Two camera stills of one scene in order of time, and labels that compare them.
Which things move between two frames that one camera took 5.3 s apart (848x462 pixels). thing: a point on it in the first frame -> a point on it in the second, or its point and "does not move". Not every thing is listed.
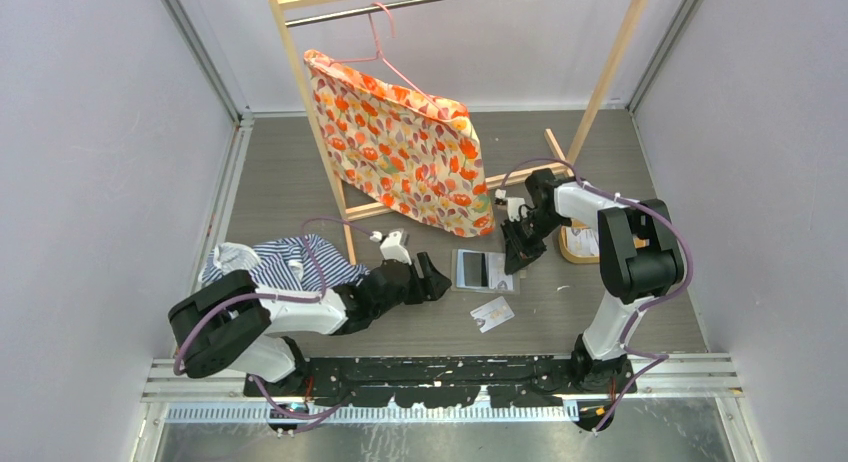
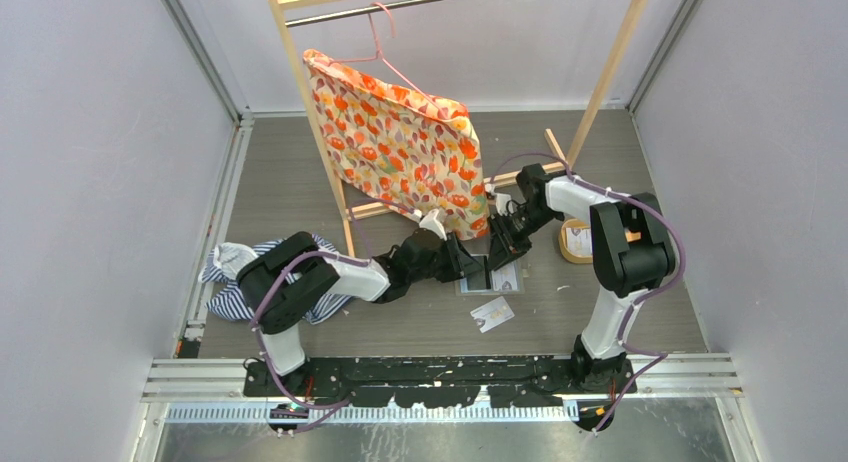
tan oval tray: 575,224 does not move
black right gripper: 519,252 -> 505,246
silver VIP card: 498,279 does not move
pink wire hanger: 380,55 does not move
